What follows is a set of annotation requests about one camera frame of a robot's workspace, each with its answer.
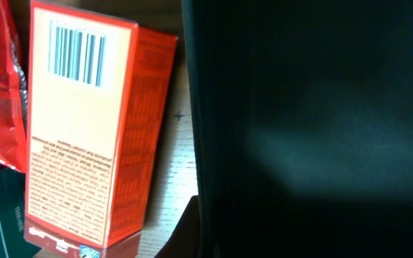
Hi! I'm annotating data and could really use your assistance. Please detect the teal cookies box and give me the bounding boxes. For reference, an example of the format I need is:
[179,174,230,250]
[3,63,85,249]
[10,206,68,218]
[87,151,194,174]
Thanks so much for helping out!
[0,165,40,258]

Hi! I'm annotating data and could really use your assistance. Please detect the orange snack box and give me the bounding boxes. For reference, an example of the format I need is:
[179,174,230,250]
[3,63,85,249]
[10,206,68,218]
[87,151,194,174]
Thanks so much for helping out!
[24,1,177,258]

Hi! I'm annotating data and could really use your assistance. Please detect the black open gift box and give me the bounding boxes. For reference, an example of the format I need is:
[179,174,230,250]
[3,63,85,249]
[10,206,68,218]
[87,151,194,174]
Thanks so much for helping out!
[158,0,413,257]

